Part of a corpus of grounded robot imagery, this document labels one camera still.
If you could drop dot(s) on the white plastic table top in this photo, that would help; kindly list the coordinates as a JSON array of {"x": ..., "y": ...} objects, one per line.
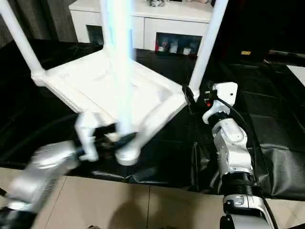
[{"x": 83, "y": 76}]

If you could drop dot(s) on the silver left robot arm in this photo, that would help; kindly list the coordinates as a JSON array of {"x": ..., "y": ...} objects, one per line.
[{"x": 43, "y": 162}]

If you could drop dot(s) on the small white bottle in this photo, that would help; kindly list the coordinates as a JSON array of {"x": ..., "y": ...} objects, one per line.
[
  {"x": 161, "y": 47},
  {"x": 188, "y": 50}
]

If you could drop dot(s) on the small tan box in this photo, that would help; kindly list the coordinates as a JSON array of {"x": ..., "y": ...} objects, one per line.
[{"x": 246, "y": 52}]

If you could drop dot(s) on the black plastic cover mat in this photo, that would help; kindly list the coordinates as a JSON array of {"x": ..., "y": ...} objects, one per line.
[{"x": 274, "y": 107}]

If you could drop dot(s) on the white sideboard with glass doors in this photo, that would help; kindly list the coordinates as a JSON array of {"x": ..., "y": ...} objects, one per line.
[{"x": 166, "y": 26}]

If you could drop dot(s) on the white flat board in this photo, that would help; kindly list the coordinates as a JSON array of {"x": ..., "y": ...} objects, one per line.
[{"x": 297, "y": 72}]

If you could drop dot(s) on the grey curtain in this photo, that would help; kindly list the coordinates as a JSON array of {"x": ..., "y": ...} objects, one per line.
[{"x": 47, "y": 21}]

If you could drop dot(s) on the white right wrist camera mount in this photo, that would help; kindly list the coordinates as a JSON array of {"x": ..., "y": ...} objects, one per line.
[{"x": 226, "y": 91}]

